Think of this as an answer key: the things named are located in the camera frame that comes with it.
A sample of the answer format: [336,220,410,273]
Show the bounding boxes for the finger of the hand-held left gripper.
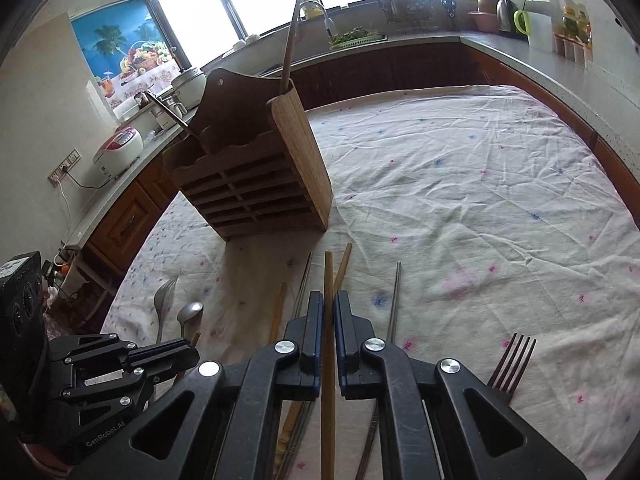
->
[51,367,157,412]
[49,333,201,382]

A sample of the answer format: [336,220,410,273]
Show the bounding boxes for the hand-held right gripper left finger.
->
[70,290,324,480]

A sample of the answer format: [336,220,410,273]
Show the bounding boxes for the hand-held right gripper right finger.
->
[334,290,587,480]

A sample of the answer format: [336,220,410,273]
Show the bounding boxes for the metal chopstick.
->
[287,253,317,480]
[279,0,304,97]
[356,261,403,480]
[282,252,312,480]

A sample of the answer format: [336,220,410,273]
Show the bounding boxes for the wooden chopstick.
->
[320,251,337,480]
[268,282,289,345]
[274,242,353,480]

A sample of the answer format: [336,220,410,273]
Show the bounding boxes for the metal fork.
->
[487,332,537,406]
[153,273,181,346]

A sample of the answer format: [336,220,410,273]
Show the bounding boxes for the wooden utensil holder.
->
[161,67,334,244]

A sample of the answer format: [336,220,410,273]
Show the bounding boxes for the wooden lower kitchen cabinets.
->
[87,40,640,282]

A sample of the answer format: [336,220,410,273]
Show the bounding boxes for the floral white tablecloth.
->
[102,83,640,480]

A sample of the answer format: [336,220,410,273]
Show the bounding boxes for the white rice cooker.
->
[91,126,145,179]

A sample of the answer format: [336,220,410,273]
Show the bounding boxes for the small white kitchen appliance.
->
[150,95,189,131]

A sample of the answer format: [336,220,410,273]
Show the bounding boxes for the white electric pot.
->
[171,65,207,109]

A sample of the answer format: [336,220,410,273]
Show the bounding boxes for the green basket with vegetables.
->
[328,27,389,51]

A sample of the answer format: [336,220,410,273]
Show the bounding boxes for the metal kitchen faucet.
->
[298,1,337,37]

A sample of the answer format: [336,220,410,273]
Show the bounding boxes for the kitchen window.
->
[145,0,492,69]

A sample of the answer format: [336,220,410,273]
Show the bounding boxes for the black hanging kitchen tools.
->
[439,0,459,31]

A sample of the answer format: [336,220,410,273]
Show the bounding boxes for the stacked pink basins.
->
[467,0,501,31]

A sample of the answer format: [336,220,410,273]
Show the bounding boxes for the steel electric kettle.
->
[494,0,521,35]

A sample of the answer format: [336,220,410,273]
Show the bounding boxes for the white seasoning jars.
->
[552,30,594,66]

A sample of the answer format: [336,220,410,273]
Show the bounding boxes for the yellow oil bottle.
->
[562,0,594,44]

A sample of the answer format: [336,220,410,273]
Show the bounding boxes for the wall power socket strip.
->
[47,147,82,186]

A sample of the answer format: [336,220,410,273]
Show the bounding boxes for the tropical fruit wall poster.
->
[70,0,184,112]

